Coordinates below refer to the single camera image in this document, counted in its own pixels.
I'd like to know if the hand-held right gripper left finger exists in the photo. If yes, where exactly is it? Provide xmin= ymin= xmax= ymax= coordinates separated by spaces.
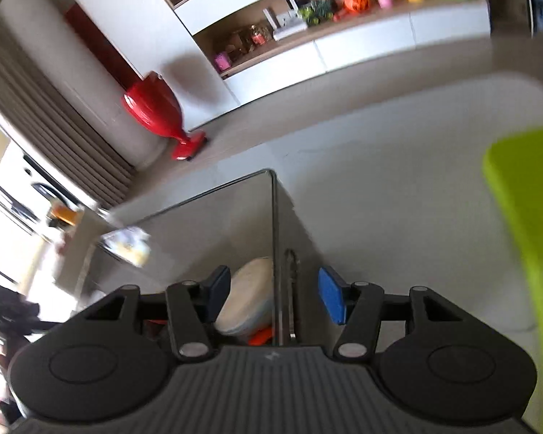
xmin=79 ymin=266 xmax=232 ymax=361

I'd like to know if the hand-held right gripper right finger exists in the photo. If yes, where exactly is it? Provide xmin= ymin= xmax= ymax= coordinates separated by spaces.
xmin=317 ymin=266 xmax=470 ymax=363

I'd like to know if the white bowl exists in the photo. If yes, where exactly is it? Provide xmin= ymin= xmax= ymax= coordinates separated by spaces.
xmin=214 ymin=256 xmax=275 ymax=336

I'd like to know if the clear glass box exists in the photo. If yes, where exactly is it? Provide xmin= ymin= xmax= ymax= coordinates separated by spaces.
xmin=97 ymin=169 xmax=327 ymax=350

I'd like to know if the small orange object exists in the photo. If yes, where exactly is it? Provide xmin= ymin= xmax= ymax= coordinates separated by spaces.
xmin=248 ymin=326 xmax=273 ymax=347

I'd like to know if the white and yellow packet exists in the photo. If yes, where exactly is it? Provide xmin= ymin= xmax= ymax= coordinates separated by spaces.
xmin=101 ymin=228 xmax=153 ymax=266

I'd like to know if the orange box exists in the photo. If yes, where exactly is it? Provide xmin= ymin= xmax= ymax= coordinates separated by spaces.
xmin=49 ymin=203 xmax=80 ymax=227

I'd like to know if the white desk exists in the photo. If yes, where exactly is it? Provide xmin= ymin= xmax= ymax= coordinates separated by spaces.
xmin=54 ymin=70 xmax=543 ymax=434

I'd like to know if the beige curtain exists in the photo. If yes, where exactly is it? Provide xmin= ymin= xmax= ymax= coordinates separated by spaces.
xmin=0 ymin=38 xmax=137 ymax=209

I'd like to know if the red goblet-shaped stand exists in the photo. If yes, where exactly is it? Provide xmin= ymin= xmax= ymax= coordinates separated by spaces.
xmin=120 ymin=71 xmax=208 ymax=162

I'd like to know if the white and wood TV cabinet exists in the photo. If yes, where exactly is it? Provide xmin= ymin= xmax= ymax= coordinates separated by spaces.
xmin=50 ymin=0 xmax=492 ymax=121

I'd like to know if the brown basket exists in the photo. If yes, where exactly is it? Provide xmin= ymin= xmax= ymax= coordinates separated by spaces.
xmin=227 ymin=30 xmax=254 ymax=54

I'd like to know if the red-lidded jar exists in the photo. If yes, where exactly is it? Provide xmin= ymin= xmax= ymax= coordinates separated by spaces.
xmin=249 ymin=24 xmax=273 ymax=46

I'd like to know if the white router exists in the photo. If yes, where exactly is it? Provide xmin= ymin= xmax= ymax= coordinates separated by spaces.
xmin=262 ymin=7 xmax=309 ymax=42

